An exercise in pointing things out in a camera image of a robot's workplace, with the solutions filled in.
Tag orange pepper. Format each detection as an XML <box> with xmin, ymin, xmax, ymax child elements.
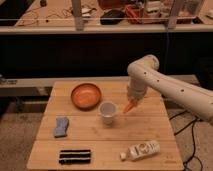
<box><xmin>123</xmin><ymin>101</ymin><xmax>136</xmax><ymax>114</ymax></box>

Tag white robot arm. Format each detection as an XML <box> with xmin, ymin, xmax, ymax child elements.
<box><xmin>124</xmin><ymin>55</ymin><xmax>213</xmax><ymax>126</ymax></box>

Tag white ceramic cup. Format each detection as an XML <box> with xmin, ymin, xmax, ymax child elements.
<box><xmin>98</xmin><ymin>101</ymin><xmax>117</xmax><ymax>125</ymax></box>

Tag white plastic bottle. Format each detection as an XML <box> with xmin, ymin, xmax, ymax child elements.
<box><xmin>120</xmin><ymin>140</ymin><xmax>160</xmax><ymax>161</ymax></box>

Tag orange bowl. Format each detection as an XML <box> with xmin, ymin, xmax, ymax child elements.
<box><xmin>71</xmin><ymin>83</ymin><xmax>102</xmax><ymax>110</ymax></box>

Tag orange box on back bench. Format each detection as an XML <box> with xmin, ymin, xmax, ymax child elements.
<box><xmin>125</xmin><ymin>5</ymin><xmax>144</xmax><ymax>24</ymax></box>

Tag black object on back bench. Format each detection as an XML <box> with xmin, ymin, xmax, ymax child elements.
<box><xmin>100</xmin><ymin>9</ymin><xmax>125</xmax><ymax>25</ymax></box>

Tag black striped brush block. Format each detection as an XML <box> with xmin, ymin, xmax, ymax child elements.
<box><xmin>59</xmin><ymin>149</ymin><xmax>91</xmax><ymax>164</ymax></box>

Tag black floor cables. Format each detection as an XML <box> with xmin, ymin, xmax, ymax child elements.
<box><xmin>168</xmin><ymin>109</ymin><xmax>204</xmax><ymax>171</ymax></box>

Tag right white frame post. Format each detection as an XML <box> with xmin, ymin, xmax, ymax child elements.
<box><xmin>167</xmin><ymin>0</ymin><xmax>184</xmax><ymax>29</ymax></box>

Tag white frame post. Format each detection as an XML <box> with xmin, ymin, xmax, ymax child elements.
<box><xmin>167</xmin><ymin>0</ymin><xmax>184</xmax><ymax>29</ymax></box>
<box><xmin>71</xmin><ymin>0</ymin><xmax>84</xmax><ymax>31</ymax></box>

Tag left white frame post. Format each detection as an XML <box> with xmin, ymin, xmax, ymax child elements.
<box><xmin>71</xmin><ymin>0</ymin><xmax>84</xmax><ymax>31</ymax></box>

